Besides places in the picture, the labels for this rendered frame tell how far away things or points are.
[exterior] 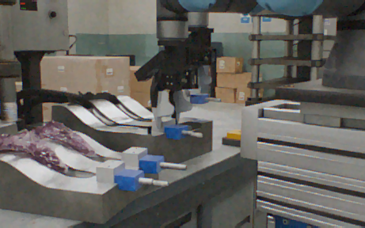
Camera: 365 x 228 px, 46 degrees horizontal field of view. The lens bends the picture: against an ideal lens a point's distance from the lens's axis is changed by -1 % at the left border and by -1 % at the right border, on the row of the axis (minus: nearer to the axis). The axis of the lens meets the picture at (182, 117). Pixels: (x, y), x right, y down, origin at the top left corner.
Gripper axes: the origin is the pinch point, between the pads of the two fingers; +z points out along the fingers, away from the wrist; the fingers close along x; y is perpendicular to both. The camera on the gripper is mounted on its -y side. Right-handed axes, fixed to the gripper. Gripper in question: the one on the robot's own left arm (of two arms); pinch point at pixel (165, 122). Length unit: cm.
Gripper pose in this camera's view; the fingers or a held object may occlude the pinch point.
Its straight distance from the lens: 106.3
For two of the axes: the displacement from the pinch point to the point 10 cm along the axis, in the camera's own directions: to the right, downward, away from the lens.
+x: 5.8, -1.4, 8.0
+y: 8.2, 1.0, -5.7
